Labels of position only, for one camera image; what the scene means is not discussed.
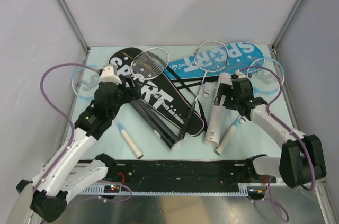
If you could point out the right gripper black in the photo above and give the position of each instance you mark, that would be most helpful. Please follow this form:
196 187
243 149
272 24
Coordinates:
225 89

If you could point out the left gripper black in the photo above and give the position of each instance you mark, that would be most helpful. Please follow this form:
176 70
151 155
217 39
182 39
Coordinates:
133 92

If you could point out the white shuttlecock tube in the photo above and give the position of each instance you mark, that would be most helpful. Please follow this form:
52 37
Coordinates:
217 115

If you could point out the black shuttlecock tube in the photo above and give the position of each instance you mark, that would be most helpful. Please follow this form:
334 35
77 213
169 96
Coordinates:
159 127

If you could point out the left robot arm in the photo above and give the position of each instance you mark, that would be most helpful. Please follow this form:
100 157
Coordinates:
50 192

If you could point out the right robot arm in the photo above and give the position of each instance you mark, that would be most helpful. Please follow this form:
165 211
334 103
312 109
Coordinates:
301 160

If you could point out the white shuttlecock centre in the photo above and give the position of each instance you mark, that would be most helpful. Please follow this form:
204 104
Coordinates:
208 88

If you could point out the black racket bag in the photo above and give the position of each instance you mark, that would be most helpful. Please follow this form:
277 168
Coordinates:
161 95

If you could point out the blue racket bag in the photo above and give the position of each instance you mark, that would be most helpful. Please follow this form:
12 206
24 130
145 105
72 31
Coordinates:
229 58

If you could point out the white racket on blue bag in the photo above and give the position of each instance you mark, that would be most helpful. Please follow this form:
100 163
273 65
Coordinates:
210 57

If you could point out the blue racket right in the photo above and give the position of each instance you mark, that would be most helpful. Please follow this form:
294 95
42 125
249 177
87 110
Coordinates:
266 76

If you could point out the blue racket left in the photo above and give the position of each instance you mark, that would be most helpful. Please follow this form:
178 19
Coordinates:
84 82

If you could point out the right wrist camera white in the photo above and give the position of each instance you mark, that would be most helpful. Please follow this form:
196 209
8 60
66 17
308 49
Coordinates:
239 74

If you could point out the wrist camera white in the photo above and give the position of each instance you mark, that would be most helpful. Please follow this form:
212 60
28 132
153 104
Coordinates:
109 74
239 74

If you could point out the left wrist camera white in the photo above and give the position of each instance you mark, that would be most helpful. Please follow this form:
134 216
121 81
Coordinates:
109 74

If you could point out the white racket black handle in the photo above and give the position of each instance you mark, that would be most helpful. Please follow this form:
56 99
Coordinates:
149 64

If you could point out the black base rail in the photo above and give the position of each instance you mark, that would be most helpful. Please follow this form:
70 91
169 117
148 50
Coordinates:
183 174

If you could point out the white cable duct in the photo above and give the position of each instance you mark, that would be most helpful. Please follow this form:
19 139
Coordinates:
113 189

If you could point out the left aluminium frame post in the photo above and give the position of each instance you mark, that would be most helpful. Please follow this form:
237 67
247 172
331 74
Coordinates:
73 25

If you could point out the aluminium frame post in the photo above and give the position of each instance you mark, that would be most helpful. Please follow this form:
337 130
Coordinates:
73 25
287 23

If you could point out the right aluminium frame post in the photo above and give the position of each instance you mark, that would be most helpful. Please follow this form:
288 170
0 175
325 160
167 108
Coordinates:
287 23

